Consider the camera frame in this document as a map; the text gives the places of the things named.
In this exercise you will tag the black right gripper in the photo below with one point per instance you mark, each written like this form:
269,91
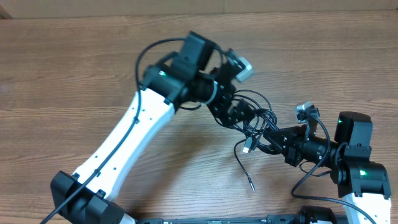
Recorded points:
291,149

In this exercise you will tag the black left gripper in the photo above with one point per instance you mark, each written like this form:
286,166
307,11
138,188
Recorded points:
217,108

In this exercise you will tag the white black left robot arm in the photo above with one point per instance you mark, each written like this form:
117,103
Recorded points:
199,72

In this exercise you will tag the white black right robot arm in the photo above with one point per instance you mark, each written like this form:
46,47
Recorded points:
363,186

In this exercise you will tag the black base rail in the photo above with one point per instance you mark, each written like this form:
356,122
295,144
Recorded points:
306,215

